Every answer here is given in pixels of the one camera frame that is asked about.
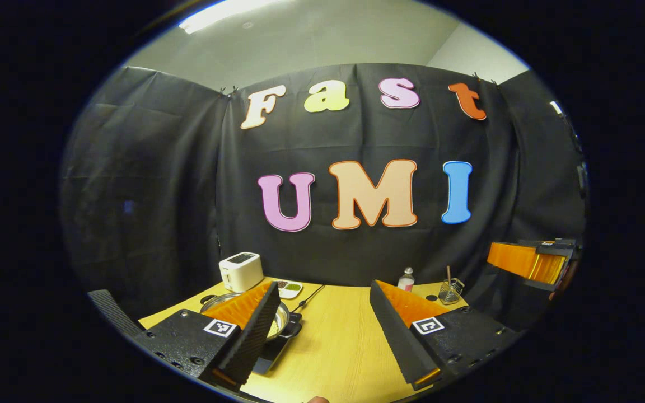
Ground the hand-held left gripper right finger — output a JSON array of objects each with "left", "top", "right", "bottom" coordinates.
[{"left": 369, "top": 280, "right": 525, "bottom": 391}]

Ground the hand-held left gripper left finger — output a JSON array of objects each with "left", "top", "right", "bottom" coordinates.
[{"left": 132, "top": 282, "right": 282, "bottom": 391}]

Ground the steel pot with black handle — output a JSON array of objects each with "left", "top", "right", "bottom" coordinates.
[{"left": 199, "top": 291, "right": 291, "bottom": 343}]

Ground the black induction cooktop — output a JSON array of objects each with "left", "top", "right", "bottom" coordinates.
[{"left": 251, "top": 311, "right": 304, "bottom": 375}]

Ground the white divided dish of beans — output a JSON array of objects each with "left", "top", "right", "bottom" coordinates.
[{"left": 275, "top": 280, "right": 303, "bottom": 299}]

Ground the white toaster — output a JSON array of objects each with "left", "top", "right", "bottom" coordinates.
[{"left": 219, "top": 252, "right": 264, "bottom": 292}]

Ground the ribbed glass cup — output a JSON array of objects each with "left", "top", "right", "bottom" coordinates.
[{"left": 438, "top": 278, "right": 465, "bottom": 305}]

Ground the black power cable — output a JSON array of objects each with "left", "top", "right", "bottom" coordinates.
[{"left": 292, "top": 284, "right": 326, "bottom": 313}]

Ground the black ribbed strap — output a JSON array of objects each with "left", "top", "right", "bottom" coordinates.
[{"left": 87, "top": 289, "right": 145, "bottom": 336}]

